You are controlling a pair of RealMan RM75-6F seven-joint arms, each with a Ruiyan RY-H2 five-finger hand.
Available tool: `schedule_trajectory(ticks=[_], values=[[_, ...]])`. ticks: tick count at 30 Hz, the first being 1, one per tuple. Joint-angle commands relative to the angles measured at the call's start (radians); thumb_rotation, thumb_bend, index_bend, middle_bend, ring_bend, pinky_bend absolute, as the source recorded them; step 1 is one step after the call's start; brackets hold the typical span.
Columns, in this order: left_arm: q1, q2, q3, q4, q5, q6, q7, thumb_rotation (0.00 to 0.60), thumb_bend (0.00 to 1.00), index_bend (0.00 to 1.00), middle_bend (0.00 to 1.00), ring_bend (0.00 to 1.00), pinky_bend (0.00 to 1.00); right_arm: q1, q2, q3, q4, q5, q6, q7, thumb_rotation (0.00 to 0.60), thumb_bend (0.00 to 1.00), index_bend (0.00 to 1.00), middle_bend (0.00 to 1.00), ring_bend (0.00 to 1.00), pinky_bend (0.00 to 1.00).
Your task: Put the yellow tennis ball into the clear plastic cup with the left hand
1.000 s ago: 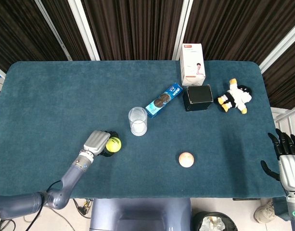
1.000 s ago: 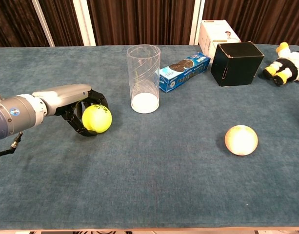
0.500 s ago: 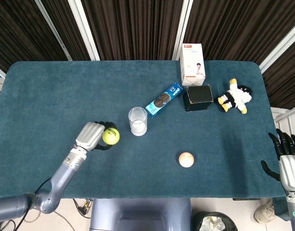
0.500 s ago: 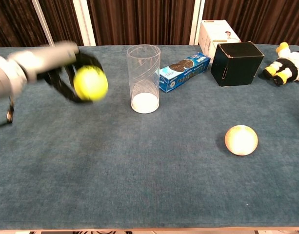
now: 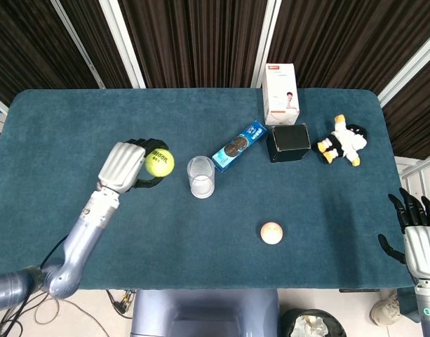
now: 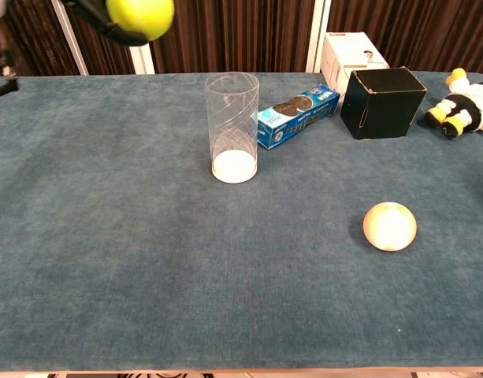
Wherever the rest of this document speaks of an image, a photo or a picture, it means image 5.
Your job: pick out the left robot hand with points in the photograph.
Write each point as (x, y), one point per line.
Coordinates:
(125, 165)

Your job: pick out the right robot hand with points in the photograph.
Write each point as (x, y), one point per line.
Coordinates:
(418, 245)

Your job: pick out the yellow tennis ball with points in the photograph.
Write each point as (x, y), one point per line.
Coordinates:
(160, 162)

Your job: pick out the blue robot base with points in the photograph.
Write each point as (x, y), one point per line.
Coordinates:
(206, 312)

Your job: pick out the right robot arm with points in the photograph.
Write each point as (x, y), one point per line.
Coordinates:
(428, 309)

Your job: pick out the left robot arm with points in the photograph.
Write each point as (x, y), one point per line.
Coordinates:
(71, 245)

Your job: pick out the small round peach object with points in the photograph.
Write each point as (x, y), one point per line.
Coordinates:
(271, 232)

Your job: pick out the white metal rack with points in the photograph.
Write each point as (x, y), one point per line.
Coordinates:
(418, 175)

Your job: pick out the white sneaker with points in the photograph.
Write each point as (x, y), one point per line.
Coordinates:
(386, 310)

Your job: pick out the clear plastic cup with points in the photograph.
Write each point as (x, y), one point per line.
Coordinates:
(201, 177)

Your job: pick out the blue Oreo cookie box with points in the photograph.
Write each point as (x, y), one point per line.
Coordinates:
(240, 146)

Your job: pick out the blue table cloth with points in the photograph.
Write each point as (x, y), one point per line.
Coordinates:
(235, 203)

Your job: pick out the penguin plush toy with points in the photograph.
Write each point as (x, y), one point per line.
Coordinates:
(342, 139)

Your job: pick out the black trash bin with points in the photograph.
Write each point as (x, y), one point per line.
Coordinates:
(313, 323)

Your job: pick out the black power plug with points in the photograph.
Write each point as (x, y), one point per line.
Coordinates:
(120, 304)

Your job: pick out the black cube box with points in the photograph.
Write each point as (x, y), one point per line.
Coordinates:
(289, 143)

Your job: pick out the white and red carton box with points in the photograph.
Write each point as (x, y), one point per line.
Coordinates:
(281, 94)

